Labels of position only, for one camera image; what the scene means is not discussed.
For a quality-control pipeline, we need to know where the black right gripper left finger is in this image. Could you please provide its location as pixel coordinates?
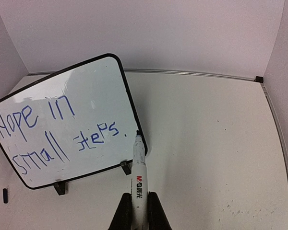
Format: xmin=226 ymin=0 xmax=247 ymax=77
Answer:
xmin=109 ymin=193 xmax=132 ymax=230

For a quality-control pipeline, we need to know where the white marker pen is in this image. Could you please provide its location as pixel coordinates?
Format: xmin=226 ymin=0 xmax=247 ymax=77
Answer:
xmin=131 ymin=130 xmax=148 ymax=230

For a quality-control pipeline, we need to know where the blue marker cap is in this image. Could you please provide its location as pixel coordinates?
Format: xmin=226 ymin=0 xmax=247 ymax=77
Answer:
xmin=2 ymin=188 xmax=9 ymax=204

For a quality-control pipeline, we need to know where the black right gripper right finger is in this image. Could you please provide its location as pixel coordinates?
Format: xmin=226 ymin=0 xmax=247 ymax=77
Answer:
xmin=147 ymin=192 xmax=170 ymax=230

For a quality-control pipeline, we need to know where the white whiteboard with black frame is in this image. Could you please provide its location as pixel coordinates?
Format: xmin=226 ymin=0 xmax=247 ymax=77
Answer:
xmin=0 ymin=53 xmax=142 ymax=189

